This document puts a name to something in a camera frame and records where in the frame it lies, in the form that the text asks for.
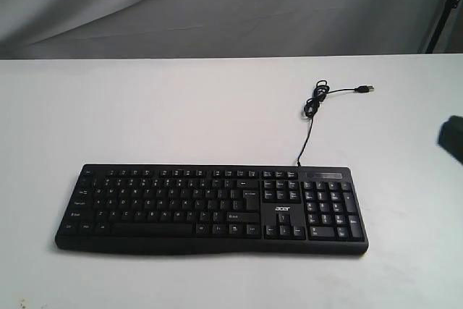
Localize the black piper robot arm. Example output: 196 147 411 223
438 115 463 164

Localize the black acer keyboard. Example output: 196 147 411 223
55 164 369 255

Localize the grey backdrop cloth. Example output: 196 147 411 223
1 0 445 59

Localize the black tripod stand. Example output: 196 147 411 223
423 0 461 54

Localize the black usb cable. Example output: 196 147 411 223
296 80 375 166

